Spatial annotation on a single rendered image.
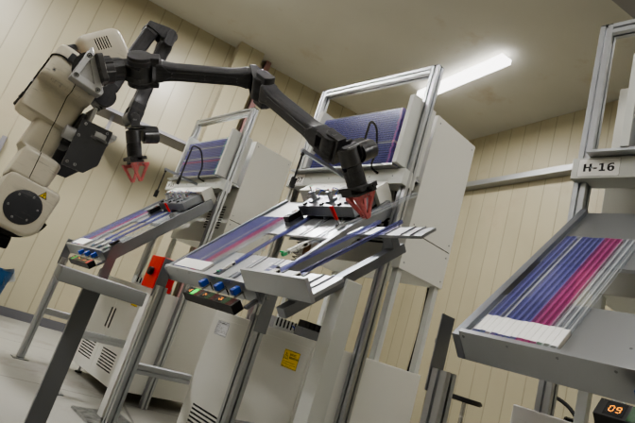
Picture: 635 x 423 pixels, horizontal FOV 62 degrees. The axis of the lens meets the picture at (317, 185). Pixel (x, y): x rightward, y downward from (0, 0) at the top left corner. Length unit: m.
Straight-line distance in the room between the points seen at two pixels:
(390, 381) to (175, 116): 4.33
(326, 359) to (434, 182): 1.12
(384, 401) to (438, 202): 0.88
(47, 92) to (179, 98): 4.22
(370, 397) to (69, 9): 5.02
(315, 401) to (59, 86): 1.22
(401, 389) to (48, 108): 1.69
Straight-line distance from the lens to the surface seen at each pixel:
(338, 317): 1.54
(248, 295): 1.82
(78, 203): 5.69
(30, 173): 1.80
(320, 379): 1.54
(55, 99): 1.87
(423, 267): 2.35
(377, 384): 2.23
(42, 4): 6.19
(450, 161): 2.50
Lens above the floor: 0.61
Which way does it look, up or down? 16 degrees up
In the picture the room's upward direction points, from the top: 18 degrees clockwise
